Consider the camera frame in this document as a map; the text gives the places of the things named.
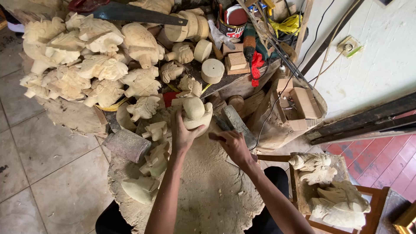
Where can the person's right hand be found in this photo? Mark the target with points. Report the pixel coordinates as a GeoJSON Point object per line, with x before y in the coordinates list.
{"type": "Point", "coordinates": [237, 148]}

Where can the person's left hand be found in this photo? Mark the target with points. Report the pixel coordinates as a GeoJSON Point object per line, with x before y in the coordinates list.
{"type": "Point", "coordinates": [180, 138]}

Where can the rough wooden bird blank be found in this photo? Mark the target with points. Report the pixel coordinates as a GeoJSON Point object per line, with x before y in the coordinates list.
{"type": "Point", "coordinates": [196, 113]}

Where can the grey wooden mallet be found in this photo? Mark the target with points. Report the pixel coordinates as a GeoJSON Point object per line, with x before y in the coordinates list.
{"type": "Point", "coordinates": [240, 125]}

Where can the rough carved wooden piece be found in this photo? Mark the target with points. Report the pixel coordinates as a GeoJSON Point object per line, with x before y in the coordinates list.
{"type": "Point", "coordinates": [144, 108]}
{"type": "Point", "coordinates": [156, 130]}
{"type": "Point", "coordinates": [157, 160]}

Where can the large wooden log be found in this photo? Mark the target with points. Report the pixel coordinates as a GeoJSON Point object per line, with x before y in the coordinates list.
{"type": "Point", "coordinates": [279, 128]}

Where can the large wooden stump block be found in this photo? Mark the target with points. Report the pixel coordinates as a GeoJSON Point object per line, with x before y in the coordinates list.
{"type": "Point", "coordinates": [208, 188]}

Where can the small carved wooden head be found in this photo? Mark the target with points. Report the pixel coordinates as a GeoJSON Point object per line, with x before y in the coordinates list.
{"type": "Point", "coordinates": [181, 53]}
{"type": "Point", "coordinates": [190, 86]}
{"type": "Point", "coordinates": [170, 71]}

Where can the grey sandpaper roll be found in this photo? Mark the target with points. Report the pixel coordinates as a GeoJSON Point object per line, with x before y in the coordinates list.
{"type": "Point", "coordinates": [126, 145]}

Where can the person's black trousers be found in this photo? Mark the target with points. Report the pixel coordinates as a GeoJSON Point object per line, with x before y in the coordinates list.
{"type": "Point", "coordinates": [276, 191]}

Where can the half round wooden piece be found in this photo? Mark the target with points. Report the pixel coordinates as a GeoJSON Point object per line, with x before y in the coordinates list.
{"type": "Point", "coordinates": [125, 117]}

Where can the smooth rounded wooden blank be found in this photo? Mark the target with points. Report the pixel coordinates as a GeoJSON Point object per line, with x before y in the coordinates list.
{"type": "Point", "coordinates": [141, 189]}

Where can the finely carved wooden bird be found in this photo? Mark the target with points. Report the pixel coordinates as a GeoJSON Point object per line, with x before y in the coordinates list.
{"type": "Point", "coordinates": [319, 175]}
{"type": "Point", "coordinates": [310, 161]}

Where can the round wooden block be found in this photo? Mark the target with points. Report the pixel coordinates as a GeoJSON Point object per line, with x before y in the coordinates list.
{"type": "Point", "coordinates": [213, 71]}
{"type": "Point", "coordinates": [202, 50]}

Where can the open cardboard box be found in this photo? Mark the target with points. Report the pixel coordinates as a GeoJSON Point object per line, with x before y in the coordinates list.
{"type": "Point", "coordinates": [300, 104]}

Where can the red plastic bag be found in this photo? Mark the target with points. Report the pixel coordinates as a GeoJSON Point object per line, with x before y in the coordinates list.
{"type": "Point", "coordinates": [256, 68]}

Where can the square wooden block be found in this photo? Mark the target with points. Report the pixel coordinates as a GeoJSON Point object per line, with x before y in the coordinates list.
{"type": "Point", "coordinates": [237, 62]}
{"type": "Point", "coordinates": [232, 48]}

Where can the green and orange power drill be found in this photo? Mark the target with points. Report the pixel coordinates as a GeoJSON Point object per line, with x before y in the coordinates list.
{"type": "Point", "coordinates": [249, 44]}

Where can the thick wooden disc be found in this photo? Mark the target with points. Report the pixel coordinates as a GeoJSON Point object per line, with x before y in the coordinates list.
{"type": "Point", "coordinates": [203, 27]}
{"type": "Point", "coordinates": [191, 22]}
{"type": "Point", "coordinates": [175, 31]}

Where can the white cloth glove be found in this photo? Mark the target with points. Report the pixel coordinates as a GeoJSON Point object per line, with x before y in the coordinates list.
{"type": "Point", "coordinates": [221, 36]}

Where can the bundle of thin metal rods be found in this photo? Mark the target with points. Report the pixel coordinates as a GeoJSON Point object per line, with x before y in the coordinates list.
{"type": "Point", "coordinates": [276, 44]}

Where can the pile of carved wooden figures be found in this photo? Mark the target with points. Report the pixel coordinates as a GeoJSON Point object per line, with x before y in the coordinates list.
{"type": "Point", "coordinates": [97, 61]}

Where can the large finely carved wooden figure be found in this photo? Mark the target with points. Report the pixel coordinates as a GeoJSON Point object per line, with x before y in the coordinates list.
{"type": "Point", "coordinates": [341, 204]}

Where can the red and white tin can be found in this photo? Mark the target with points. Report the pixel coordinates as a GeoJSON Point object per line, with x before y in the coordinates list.
{"type": "Point", "coordinates": [233, 22]}

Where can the dark wooden beam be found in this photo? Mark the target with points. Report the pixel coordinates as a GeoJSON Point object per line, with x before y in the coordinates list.
{"type": "Point", "coordinates": [364, 122]}

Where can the yellow plastic bag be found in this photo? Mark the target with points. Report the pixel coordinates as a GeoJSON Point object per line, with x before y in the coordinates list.
{"type": "Point", "coordinates": [287, 24]}

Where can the wooden chair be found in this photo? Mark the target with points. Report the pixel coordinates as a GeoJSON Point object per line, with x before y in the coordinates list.
{"type": "Point", "coordinates": [373, 195]}

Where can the wall power socket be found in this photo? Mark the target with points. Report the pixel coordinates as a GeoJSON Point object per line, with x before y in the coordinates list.
{"type": "Point", "coordinates": [348, 47]}

